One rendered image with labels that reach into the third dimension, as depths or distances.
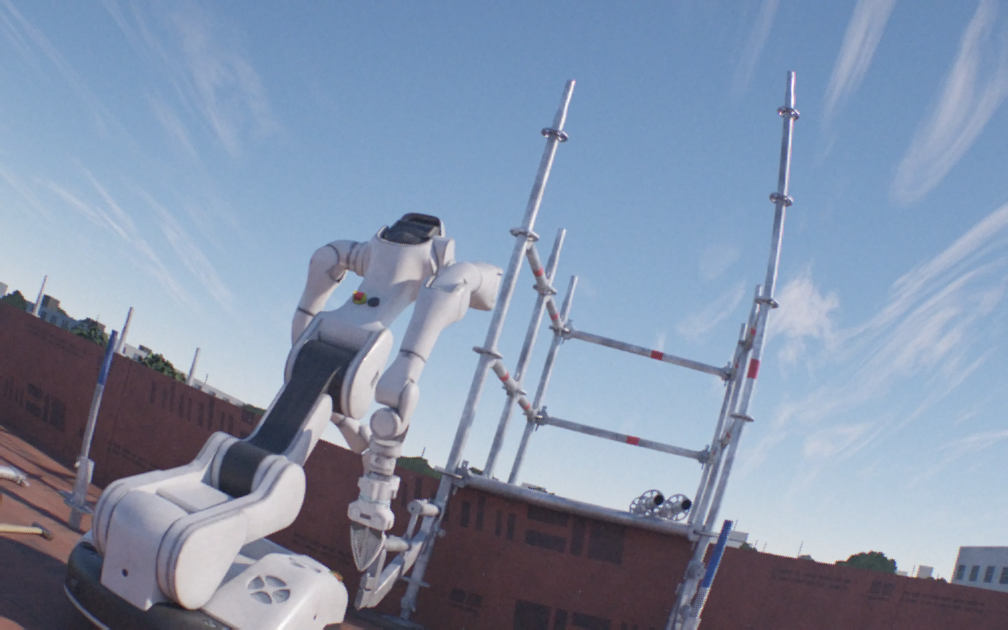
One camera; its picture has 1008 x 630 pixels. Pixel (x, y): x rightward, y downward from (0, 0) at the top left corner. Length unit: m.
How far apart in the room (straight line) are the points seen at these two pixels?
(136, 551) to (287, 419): 0.67
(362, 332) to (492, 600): 1.69
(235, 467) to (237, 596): 0.34
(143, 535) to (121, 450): 2.85
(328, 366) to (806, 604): 2.36
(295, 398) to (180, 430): 2.16
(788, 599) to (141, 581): 2.77
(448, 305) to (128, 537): 0.99
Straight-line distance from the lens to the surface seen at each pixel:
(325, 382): 2.01
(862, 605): 3.68
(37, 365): 4.91
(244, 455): 1.81
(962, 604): 3.93
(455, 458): 3.44
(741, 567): 3.51
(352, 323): 2.15
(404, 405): 1.87
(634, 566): 3.48
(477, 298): 2.23
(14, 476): 3.13
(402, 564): 3.12
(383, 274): 2.28
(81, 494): 2.76
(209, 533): 1.51
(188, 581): 1.49
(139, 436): 4.26
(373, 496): 1.91
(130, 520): 1.51
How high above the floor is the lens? 0.60
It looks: 12 degrees up
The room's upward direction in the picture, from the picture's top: 17 degrees clockwise
